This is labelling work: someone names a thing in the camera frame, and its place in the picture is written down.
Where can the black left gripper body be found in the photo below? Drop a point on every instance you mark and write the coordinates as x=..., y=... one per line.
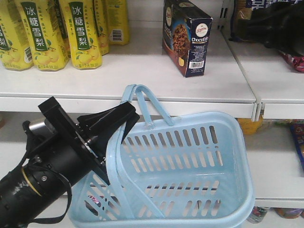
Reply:
x=61, y=150

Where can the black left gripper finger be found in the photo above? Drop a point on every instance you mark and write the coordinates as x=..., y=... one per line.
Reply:
x=100, y=127
x=130, y=124

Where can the light blue plastic shopping basket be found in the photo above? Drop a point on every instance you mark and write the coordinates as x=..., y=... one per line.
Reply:
x=186, y=171

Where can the dark blue chocolate cookie box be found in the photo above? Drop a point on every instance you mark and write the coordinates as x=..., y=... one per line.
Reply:
x=185, y=36

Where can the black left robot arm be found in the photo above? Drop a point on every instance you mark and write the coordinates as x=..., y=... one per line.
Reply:
x=21, y=202

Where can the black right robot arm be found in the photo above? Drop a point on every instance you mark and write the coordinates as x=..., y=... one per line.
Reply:
x=273, y=28

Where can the yellow pear drink bottle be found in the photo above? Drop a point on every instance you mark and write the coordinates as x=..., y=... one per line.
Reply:
x=44, y=36
x=82, y=35

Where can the rear yellow drink bottle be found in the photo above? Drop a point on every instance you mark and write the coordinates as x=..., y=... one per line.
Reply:
x=111, y=23

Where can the yellow snack package lower shelf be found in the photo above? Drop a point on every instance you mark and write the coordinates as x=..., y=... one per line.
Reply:
x=249, y=127

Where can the white store shelf unit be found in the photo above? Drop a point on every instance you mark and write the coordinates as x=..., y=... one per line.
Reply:
x=279, y=88

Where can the blue cracker bag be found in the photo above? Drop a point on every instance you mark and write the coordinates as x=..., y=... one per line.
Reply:
x=297, y=131

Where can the round biscuit package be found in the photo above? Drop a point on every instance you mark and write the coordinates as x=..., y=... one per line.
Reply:
x=243, y=8

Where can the maroon cracker package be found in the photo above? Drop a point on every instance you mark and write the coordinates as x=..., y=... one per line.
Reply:
x=295, y=62

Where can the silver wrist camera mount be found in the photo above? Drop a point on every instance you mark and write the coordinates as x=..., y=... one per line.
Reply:
x=42, y=127

